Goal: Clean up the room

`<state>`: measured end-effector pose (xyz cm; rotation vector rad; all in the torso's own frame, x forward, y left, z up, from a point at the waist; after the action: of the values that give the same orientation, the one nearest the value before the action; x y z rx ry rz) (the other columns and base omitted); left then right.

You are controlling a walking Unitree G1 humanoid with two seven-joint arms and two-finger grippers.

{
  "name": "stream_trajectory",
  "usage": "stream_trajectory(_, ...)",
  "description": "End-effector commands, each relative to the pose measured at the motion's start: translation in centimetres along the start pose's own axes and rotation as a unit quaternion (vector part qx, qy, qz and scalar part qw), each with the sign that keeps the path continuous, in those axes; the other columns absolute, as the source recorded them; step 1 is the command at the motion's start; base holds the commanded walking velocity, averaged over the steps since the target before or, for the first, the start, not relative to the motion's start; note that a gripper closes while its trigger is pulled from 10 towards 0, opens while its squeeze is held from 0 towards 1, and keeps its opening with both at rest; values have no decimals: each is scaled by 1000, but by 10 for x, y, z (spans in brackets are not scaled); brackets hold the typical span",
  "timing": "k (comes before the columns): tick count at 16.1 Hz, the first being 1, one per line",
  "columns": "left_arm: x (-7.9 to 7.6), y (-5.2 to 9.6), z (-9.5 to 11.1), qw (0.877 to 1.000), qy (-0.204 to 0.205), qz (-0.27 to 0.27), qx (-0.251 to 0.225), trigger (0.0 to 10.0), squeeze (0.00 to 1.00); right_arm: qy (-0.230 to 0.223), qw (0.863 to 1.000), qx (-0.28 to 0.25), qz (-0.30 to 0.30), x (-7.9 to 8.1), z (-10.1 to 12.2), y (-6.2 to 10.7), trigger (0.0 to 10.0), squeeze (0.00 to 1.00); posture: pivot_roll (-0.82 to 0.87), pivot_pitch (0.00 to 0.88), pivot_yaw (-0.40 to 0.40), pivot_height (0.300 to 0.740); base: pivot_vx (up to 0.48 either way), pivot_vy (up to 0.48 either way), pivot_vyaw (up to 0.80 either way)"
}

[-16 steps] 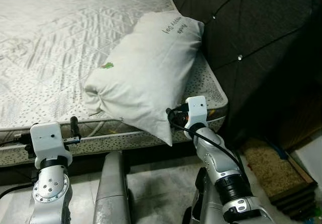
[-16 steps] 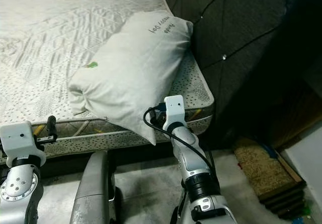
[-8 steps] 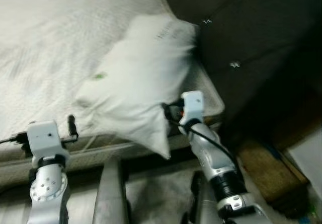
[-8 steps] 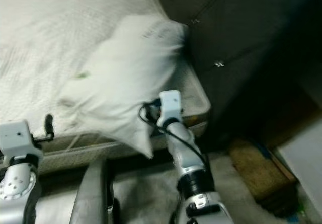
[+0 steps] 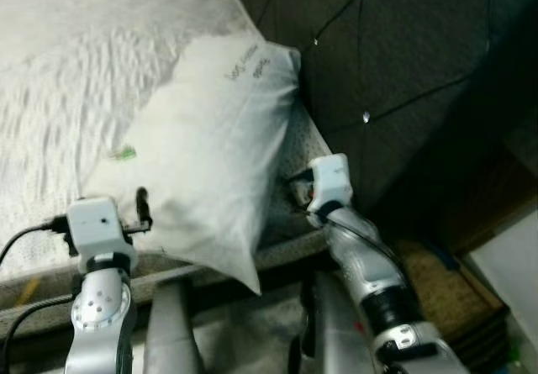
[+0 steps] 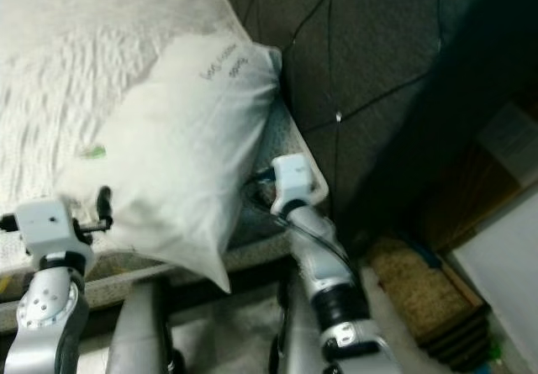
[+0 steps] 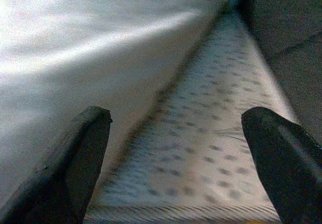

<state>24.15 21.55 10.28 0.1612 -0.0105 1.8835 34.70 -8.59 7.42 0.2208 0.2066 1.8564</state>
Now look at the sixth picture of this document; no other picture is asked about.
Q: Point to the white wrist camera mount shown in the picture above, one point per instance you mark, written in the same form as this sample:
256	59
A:
50	223
294	179

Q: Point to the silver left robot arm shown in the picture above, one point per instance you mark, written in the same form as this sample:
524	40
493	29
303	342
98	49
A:
50	315

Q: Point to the white quilted mattress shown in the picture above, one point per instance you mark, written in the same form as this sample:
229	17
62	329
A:
67	71

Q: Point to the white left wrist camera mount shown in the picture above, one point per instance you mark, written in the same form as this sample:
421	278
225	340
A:
50	223

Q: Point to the white flat board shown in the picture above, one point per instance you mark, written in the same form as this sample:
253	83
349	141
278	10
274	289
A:
504	265

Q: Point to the white pillow with green tree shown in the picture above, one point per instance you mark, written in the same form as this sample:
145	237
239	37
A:
185	155

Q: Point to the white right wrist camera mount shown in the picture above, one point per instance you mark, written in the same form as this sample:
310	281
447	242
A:
294	179

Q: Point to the black tufted headboard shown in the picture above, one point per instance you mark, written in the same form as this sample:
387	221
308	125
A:
387	55

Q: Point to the brown woven crate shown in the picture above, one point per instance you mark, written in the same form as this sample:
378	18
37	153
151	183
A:
412	298

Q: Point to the grey robot left leg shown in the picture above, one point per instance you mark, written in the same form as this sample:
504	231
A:
147	332

